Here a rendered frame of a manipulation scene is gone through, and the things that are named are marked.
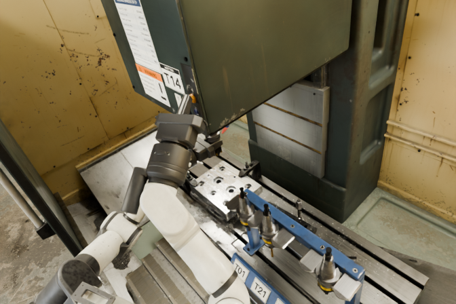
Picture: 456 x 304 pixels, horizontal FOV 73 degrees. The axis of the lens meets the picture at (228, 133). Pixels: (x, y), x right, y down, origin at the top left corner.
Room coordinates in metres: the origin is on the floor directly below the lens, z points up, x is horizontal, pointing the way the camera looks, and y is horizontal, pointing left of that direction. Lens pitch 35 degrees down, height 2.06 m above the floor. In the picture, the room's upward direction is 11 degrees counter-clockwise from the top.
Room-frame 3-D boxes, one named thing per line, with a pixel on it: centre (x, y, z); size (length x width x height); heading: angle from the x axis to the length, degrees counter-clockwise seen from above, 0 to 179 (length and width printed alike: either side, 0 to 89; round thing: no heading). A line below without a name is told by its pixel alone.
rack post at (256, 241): (0.80, -0.02, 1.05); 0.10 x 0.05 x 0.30; 125
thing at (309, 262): (0.50, -0.17, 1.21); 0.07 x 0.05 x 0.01; 125
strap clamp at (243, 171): (1.17, -0.07, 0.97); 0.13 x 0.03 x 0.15; 125
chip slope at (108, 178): (1.59, 0.45, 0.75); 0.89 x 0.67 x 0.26; 125
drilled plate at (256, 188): (1.11, 0.07, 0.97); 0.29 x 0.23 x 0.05; 35
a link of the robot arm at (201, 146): (0.99, 0.15, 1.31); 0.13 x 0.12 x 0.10; 33
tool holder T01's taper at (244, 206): (0.72, -0.01, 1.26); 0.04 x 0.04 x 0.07
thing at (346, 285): (0.41, -0.23, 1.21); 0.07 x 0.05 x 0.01; 125
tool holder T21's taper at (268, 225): (0.63, -0.07, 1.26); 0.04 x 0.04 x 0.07
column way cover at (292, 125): (1.30, -0.30, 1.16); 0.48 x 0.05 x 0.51; 35
